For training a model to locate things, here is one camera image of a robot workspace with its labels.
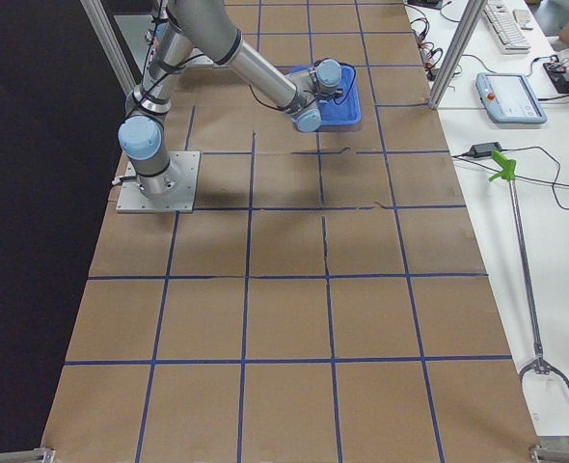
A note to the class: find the blue plastic tray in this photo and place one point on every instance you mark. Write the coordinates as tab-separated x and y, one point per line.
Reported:
331	91

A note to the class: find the black power adapter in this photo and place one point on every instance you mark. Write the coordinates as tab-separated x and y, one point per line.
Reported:
483	149

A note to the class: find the teach pendant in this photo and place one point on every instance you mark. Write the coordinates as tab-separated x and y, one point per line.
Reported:
509	99

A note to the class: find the white keyboard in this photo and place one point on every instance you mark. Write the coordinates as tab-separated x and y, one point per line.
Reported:
504	28

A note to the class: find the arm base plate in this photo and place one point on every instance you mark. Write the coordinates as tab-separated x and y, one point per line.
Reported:
174	190

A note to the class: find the green handled reacher grabber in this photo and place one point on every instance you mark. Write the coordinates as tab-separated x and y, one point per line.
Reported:
538	364

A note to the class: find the aluminium frame upright left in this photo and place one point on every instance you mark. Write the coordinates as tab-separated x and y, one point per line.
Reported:
112	42

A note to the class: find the aluminium frame upright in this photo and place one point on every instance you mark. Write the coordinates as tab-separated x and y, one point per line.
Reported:
112	42
459	42

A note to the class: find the corner bracket left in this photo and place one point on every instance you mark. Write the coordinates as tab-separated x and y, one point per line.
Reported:
40	455

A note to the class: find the corner bracket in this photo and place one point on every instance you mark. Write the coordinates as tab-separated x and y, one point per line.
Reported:
540	454
40	455

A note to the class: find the corner bracket right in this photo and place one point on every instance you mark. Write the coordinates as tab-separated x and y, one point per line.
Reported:
540	454

